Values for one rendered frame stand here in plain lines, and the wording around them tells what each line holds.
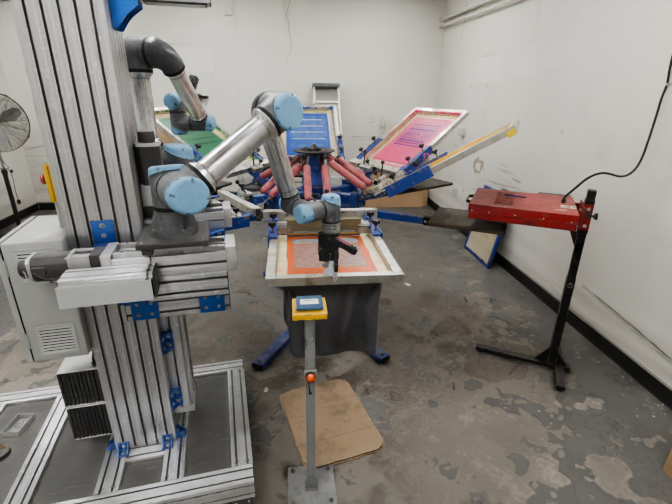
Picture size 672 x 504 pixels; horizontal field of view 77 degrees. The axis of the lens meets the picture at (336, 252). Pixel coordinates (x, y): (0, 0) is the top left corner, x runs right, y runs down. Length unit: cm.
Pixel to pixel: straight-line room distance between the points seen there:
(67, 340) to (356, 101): 526
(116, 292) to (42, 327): 48
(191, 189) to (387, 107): 535
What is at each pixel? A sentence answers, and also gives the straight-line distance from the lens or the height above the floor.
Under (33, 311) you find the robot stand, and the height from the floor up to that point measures 97.
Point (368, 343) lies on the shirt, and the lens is 207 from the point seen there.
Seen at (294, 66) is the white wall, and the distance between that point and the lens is 632.
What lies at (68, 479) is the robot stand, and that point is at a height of 21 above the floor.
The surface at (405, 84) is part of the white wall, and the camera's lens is 653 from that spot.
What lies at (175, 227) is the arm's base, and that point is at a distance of 147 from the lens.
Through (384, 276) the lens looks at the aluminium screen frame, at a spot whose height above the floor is 98.
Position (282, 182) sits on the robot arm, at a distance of 164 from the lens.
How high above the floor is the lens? 173
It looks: 22 degrees down
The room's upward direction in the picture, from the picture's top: 1 degrees clockwise
